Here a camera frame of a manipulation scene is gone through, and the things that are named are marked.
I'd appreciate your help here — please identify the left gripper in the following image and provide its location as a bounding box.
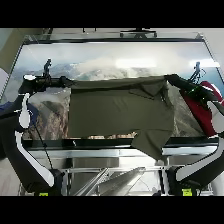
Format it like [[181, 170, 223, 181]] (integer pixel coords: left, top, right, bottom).
[[59, 76, 74, 89]]

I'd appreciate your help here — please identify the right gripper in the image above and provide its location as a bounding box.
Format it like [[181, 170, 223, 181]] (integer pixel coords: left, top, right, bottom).
[[164, 73, 184, 88]]

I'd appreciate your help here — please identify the olive green shirt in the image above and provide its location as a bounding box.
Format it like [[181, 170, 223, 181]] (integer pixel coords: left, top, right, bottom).
[[66, 75, 175, 161]]

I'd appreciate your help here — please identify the black cable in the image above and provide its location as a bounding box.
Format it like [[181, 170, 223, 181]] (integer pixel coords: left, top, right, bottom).
[[30, 114, 54, 171]]

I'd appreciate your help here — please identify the silver frame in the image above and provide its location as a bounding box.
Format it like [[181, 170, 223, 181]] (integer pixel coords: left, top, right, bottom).
[[19, 146, 221, 197]]

